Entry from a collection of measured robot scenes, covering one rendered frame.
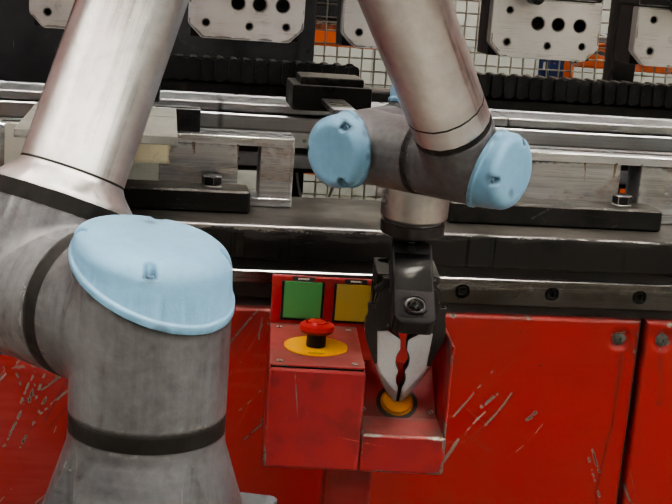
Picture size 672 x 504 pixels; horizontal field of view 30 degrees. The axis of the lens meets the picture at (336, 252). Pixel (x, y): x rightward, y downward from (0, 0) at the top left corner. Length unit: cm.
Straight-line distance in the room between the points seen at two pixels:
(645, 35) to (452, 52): 70
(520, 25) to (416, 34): 65
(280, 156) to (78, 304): 84
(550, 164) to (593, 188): 7
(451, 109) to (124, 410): 42
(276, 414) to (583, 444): 54
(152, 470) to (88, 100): 29
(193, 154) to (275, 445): 47
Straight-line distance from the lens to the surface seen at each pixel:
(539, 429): 174
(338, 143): 124
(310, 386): 136
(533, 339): 169
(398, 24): 107
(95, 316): 88
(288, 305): 149
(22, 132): 144
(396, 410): 144
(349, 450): 139
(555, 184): 178
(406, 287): 134
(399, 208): 135
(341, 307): 150
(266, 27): 166
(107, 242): 89
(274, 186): 170
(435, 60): 110
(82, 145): 99
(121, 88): 100
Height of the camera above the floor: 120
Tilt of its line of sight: 13 degrees down
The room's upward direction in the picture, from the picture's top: 4 degrees clockwise
